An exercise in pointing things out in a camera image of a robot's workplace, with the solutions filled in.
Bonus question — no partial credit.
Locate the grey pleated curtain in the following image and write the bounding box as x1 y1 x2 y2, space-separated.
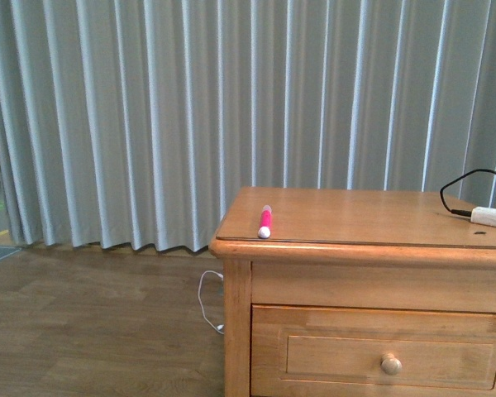
0 1 496 250

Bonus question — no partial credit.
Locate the black cable on cabinet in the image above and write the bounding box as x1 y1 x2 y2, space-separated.
439 168 496 216

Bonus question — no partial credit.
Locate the white cable on floor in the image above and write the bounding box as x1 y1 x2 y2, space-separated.
197 270 226 335

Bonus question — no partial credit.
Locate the white adapter on cabinet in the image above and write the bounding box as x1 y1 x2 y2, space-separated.
470 207 496 227

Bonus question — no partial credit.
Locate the wooden drawer with knob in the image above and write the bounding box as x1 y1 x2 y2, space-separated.
250 305 496 396

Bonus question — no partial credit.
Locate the pink marker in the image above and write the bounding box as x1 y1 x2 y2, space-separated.
258 205 272 239

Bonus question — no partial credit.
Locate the wooden nightstand cabinet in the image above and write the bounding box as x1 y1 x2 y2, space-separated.
209 188 496 396

